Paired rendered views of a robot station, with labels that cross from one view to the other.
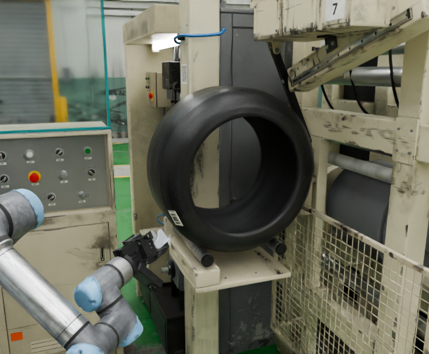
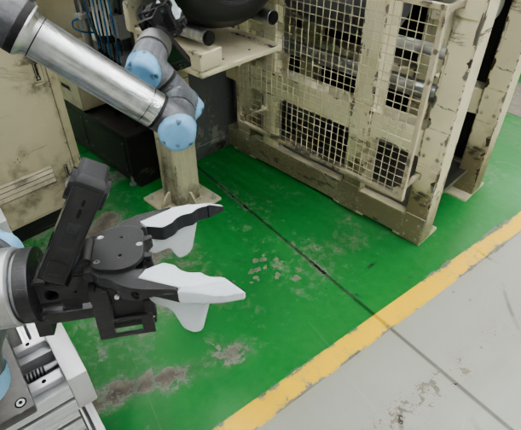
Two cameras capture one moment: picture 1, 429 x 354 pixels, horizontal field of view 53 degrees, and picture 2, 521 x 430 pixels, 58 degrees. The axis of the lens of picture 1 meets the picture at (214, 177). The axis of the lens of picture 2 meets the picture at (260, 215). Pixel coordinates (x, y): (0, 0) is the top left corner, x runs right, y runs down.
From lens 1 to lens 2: 0.51 m
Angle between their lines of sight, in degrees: 34
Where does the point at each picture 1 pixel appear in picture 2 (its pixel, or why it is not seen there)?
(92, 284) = (147, 56)
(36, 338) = not seen: outside the picture
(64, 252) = not seen: outside the picture
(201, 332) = not seen: hidden behind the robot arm
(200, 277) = (205, 59)
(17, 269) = (69, 42)
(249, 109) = not seen: outside the picture
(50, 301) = (123, 75)
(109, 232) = not seen: hidden behind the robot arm
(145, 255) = (172, 25)
